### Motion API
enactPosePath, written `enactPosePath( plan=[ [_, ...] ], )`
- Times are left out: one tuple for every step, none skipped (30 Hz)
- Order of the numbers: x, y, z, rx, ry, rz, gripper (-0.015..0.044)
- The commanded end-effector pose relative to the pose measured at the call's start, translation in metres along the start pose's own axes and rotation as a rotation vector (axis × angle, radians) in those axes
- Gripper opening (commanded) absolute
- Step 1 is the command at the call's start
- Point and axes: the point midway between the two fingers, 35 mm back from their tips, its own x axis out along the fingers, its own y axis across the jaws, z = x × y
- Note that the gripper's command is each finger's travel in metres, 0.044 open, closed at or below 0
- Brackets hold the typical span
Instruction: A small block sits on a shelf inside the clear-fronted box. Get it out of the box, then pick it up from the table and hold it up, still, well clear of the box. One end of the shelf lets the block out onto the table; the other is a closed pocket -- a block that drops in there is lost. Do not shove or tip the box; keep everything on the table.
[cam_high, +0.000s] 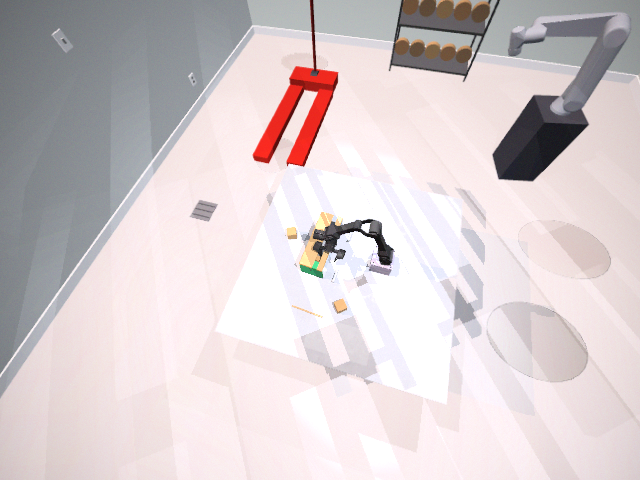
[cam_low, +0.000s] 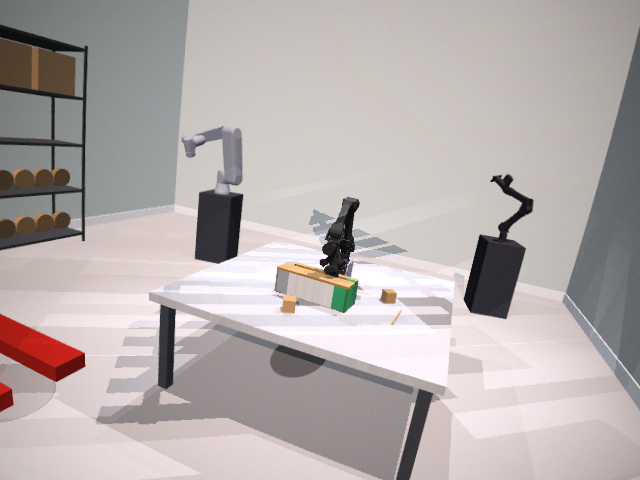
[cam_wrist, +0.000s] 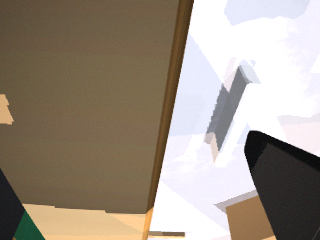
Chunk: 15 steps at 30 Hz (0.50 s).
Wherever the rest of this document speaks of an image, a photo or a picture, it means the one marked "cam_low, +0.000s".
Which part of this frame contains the small tan block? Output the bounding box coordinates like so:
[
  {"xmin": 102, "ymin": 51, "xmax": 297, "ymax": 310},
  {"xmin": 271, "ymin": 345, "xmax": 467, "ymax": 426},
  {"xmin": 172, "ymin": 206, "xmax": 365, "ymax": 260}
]
[
  {"xmin": 282, "ymin": 295, "xmax": 296, "ymax": 314},
  {"xmin": 381, "ymin": 289, "xmax": 398, "ymax": 304}
]

